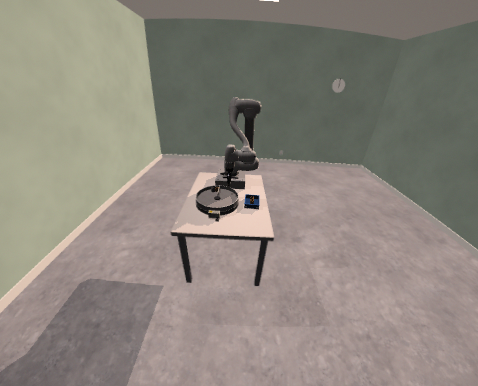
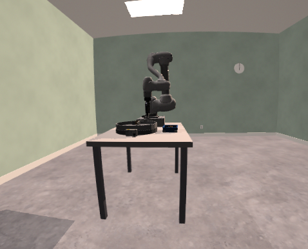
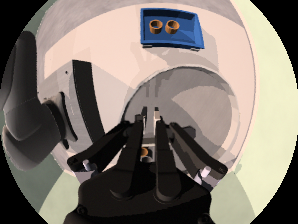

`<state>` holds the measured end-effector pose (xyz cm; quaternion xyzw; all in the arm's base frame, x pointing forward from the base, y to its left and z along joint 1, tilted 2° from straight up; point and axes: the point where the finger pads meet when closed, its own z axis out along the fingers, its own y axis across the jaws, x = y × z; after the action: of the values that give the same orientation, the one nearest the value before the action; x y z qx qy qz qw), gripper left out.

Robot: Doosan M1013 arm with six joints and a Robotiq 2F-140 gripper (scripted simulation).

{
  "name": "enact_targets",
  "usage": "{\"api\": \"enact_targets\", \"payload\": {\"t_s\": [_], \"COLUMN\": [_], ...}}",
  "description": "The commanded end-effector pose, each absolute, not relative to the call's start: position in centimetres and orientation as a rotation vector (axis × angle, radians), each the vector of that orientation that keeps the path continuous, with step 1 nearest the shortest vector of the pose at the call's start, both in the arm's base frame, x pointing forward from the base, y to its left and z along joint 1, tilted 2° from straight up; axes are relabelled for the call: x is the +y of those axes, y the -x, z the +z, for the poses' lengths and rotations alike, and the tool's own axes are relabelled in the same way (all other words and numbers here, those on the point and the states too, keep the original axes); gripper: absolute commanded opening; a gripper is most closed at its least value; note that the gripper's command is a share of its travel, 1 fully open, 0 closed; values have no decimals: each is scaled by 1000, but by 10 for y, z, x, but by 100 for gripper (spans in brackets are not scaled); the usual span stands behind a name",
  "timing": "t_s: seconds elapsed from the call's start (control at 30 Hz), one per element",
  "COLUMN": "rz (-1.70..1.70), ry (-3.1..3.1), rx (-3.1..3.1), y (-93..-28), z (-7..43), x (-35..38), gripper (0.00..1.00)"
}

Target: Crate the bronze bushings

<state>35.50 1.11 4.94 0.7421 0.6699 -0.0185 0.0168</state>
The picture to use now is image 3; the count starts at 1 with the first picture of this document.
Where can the blue shallow tray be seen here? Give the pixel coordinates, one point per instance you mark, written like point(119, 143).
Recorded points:
point(189, 29)

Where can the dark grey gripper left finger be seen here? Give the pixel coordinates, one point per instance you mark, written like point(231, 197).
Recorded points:
point(97, 157)

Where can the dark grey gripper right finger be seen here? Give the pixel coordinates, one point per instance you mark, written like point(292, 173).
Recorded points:
point(203, 168)

